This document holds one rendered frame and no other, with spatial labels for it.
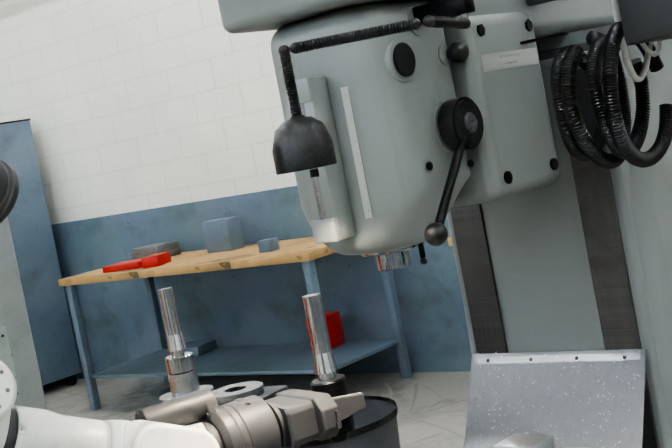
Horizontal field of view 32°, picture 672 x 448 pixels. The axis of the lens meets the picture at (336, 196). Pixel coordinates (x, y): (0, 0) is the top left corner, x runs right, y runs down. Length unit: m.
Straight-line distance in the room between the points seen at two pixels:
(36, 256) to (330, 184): 7.50
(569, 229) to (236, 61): 5.81
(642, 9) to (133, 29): 6.82
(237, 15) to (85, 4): 7.07
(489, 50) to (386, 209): 0.29
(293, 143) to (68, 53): 7.50
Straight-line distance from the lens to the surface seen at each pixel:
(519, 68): 1.72
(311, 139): 1.34
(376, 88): 1.50
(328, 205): 1.50
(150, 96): 8.19
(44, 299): 8.96
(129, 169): 8.45
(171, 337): 1.96
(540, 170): 1.73
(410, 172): 1.51
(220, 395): 1.90
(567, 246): 1.90
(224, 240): 7.40
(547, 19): 1.83
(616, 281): 1.87
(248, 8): 1.56
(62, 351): 9.04
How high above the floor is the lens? 1.48
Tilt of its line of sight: 3 degrees down
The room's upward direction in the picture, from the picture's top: 11 degrees counter-clockwise
